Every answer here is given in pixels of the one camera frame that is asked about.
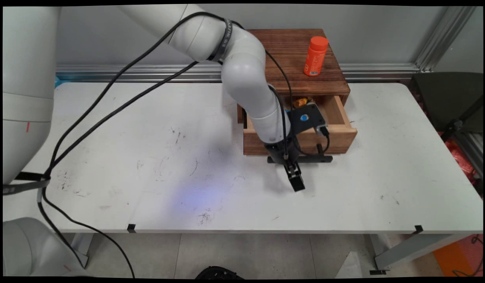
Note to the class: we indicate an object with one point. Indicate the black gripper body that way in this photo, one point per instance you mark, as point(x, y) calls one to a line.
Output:
point(283, 149)

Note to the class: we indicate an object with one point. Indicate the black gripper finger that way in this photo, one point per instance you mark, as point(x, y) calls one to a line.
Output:
point(290, 169)
point(298, 182)

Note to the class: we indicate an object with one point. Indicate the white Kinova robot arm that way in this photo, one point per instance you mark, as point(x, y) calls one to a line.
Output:
point(246, 78)

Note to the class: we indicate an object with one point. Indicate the yellow item in drawer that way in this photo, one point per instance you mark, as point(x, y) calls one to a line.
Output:
point(300, 102)

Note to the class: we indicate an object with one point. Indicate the brown wooden drawer cabinet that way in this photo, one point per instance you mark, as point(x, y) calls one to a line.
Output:
point(289, 59)

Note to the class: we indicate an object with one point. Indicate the orange plastic bottle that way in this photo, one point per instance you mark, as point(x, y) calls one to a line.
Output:
point(315, 57)

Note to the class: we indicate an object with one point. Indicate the black table leg foot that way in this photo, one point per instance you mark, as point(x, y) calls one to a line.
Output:
point(377, 272)

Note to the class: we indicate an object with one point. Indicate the black round floor object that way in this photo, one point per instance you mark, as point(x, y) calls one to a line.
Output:
point(217, 273)

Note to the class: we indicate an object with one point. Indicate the black table edge clip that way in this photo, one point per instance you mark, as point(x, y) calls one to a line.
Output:
point(131, 227)
point(418, 229)

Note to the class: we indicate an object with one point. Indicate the white table leg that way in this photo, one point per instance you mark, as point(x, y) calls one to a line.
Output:
point(83, 249)
point(411, 247)

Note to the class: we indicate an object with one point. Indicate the red plastic bag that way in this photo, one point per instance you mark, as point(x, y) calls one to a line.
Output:
point(460, 161)

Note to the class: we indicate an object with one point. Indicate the orange floor mat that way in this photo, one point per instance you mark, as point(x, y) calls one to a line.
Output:
point(458, 257)

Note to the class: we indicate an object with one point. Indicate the blue bubble wrap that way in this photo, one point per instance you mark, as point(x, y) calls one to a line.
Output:
point(57, 81)

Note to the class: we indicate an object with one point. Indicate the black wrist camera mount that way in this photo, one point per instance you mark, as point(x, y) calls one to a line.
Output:
point(307, 120)

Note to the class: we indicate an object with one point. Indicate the long horizontal aluminium rail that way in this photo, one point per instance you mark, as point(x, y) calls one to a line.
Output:
point(148, 72)

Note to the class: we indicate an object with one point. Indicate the grey metal shelf frame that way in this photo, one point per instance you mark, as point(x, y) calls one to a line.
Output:
point(470, 151)

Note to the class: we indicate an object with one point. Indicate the slanted aluminium frame post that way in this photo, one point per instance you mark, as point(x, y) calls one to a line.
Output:
point(443, 39)

